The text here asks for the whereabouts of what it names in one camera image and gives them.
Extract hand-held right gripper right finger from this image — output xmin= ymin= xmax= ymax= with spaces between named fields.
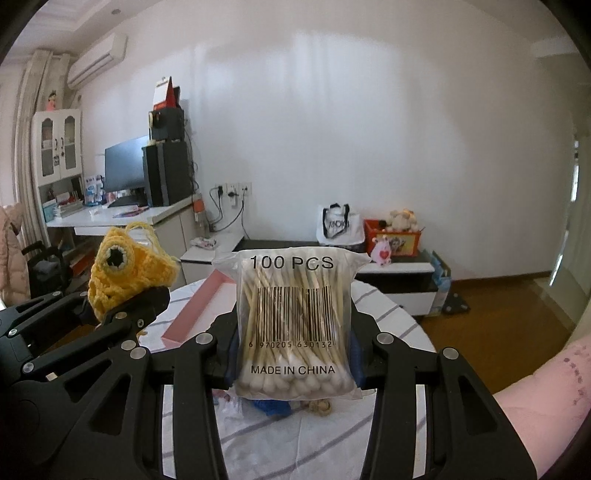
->
xmin=351 ymin=302 xmax=539 ymax=480

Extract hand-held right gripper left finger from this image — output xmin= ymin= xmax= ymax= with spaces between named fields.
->
xmin=62 ymin=318 xmax=238 ymax=480

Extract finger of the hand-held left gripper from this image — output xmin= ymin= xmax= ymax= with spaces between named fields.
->
xmin=0 ymin=291 xmax=98 ymax=326
xmin=7 ymin=286 xmax=170 ymax=384

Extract yellow crochet pouch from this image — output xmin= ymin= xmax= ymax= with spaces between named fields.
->
xmin=88 ymin=222 xmax=180 ymax=324

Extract pink cardboard box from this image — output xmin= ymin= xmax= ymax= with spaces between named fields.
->
xmin=139 ymin=270 xmax=241 ymax=352

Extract clear plastic bag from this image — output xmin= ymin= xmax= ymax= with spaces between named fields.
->
xmin=213 ymin=390 xmax=245 ymax=418

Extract royal blue crochet piece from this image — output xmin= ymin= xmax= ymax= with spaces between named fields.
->
xmin=252 ymin=399 xmax=291 ymax=417

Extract cotton swab pack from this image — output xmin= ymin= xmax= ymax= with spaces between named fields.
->
xmin=212 ymin=249 xmax=372 ymax=401

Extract black office chair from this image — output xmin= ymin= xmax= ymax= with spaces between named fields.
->
xmin=21 ymin=244 xmax=70 ymax=296

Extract pink puffer coat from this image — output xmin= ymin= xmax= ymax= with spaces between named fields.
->
xmin=0 ymin=203 xmax=31 ymax=305

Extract low white cabinet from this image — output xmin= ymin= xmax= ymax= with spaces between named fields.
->
xmin=180 ymin=231 xmax=439 ymax=317

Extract white desk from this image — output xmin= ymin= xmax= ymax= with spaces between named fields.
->
xmin=45 ymin=194 xmax=204 ymax=278

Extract dark floor plate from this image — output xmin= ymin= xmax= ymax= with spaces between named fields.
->
xmin=443 ymin=293 xmax=469 ymax=315

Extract pink heart toy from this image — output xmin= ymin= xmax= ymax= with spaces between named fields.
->
xmin=372 ymin=234 xmax=393 ymax=267

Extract red toy box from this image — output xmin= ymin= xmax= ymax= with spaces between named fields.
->
xmin=364 ymin=219 xmax=422 ymax=257

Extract blue and white carton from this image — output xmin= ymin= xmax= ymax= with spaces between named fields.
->
xmin=83 ymin=174 xmax=105 ymax=206

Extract black computer tower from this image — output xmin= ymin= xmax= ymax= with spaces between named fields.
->
xmin=141 ymin=141 xmax=192 ymax=208

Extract white tote bag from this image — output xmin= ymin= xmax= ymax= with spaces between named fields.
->
xmin=316 ymin=203 xmax=365 ymax=254

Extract black computer monitor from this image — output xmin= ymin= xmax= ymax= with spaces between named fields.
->
xmin=104 ymin=135 xmax=151 ymax=206

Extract beige plush toy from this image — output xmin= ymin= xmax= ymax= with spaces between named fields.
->
xmin=387 ymin=209 xmax=420 ymax=232

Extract white glass-door cabinet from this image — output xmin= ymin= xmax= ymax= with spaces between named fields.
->
xmin=30 ymin=108 xmax=84 ymax=217

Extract black speaker box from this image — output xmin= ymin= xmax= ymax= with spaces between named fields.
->
xmin=148 ymin=107 xmax=185 ymax=141

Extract pink printed fabric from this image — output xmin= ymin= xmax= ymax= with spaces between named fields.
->
xmin=492 ymin=335 xmax=591 ymax=480

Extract red and white box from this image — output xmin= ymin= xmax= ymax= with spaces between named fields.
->
xmin=152 ymin=76 xmax=182 ymax=112

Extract white door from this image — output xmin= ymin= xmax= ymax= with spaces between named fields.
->
xmin=549 ymin=129 xmax=583 ymax=287

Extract white air conditioner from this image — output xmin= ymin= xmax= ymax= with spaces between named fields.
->
xmin=67 ymin=34 xmax=127 ymax=90

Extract black power cable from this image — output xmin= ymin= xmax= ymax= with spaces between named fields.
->
xmin=209 ymin=187 xmax=246 ymax=232

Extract white wall sockets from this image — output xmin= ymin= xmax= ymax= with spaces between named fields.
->
xmin=212 ymin=182 xmax=254 ymax=197

